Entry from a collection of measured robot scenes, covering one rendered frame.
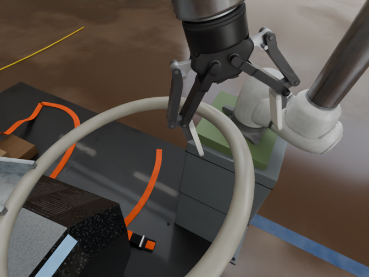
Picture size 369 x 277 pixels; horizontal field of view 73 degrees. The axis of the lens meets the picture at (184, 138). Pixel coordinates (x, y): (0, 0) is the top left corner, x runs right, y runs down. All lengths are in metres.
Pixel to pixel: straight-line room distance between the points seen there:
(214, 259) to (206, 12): 0.28
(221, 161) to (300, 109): 0.38
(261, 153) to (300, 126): 0.22
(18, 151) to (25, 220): 1.28
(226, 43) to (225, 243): 0.24
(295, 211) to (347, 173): 0.70
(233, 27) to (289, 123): 0.68
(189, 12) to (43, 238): 0.75
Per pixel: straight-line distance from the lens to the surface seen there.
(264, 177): 1.05
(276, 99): 0.40
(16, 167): 0.66
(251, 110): 1.00
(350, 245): 2.13
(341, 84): 0.85
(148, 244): 1.66
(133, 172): 1.93
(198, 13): 0.28
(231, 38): 0.30
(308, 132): 0.94
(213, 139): 1.04
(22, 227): 0.92
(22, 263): 0.87
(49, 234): 0.87
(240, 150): 0.42
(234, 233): 0.34
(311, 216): 2.08
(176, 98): 0.35
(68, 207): 1.00
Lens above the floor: 1.58
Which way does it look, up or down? 46 degrees down
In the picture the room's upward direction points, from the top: 8 degrees clockwise
